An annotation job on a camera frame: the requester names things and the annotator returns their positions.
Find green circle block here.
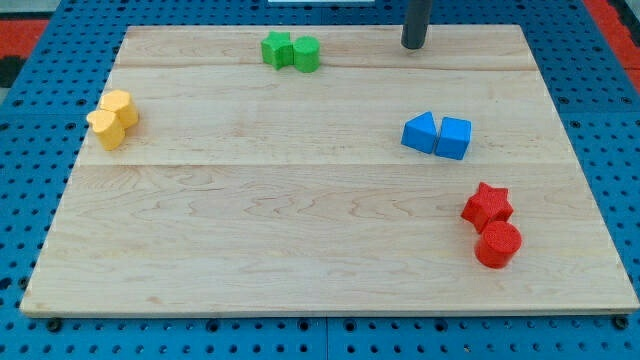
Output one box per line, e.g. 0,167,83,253
293,36,320,73

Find red circle block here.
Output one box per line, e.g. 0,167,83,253
474,221,522,269

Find light wooden board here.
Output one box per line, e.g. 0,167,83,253
21,25,639,318

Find blue triangle block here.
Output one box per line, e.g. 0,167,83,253
401,112,438,154

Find green star block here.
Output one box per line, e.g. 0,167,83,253
261,31,294,70

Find blue cube block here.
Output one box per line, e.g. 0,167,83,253
435,117,472,160

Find red star block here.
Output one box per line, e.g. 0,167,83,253
461,182,514,233

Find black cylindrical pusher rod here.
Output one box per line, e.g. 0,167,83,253
401,0,433,50

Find yellow hexagon block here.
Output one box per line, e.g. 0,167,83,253
99,90,139,129

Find yellow heart block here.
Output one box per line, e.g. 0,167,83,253
86,109,125,151

